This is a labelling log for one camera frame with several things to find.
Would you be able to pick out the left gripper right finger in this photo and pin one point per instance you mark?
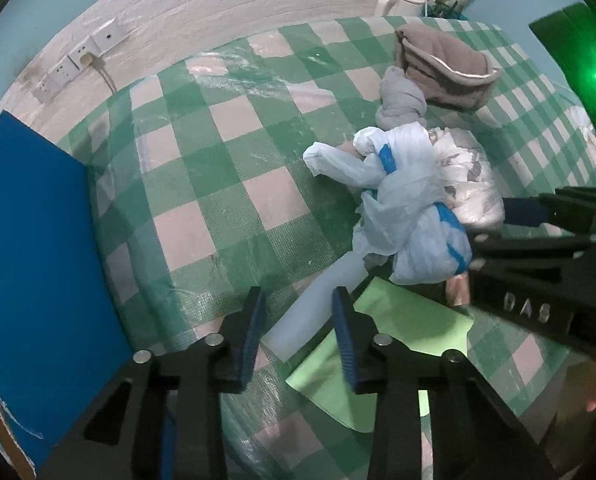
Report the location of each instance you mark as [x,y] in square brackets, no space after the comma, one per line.
[474,435]

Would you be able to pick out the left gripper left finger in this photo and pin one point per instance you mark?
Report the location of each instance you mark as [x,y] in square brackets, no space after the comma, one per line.
[120,434]

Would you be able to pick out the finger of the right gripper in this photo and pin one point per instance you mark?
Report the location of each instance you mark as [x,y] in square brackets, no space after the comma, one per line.
[566,254]
[572,208]

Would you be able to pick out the white grey patterned cloth bundle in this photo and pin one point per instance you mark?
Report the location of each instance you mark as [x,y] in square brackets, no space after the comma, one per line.
[469,183]

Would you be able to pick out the white blue plastic bag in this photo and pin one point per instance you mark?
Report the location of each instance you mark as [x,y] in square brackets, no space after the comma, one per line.
[403,214]

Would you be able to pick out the brown fleece hat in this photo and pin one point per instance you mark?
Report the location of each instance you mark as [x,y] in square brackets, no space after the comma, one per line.
[448,72]

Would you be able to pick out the pink cloth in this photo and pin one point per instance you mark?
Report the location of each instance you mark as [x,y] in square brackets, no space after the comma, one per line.
[457,290]

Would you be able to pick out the blue cardboard box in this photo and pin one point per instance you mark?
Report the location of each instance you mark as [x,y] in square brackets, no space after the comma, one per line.
[60,338]

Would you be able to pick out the grey rolled sock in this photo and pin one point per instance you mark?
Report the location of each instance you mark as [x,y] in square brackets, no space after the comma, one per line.
[402,102]

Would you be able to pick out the white electric kettle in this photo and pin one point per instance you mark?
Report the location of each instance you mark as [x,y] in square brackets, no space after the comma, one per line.
[400,7]

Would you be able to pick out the green checkered tablecloth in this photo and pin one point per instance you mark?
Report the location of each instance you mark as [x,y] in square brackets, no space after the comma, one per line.
[199,191]

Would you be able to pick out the white wall socket strip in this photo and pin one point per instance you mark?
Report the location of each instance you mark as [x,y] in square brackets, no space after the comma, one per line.
[79,58]

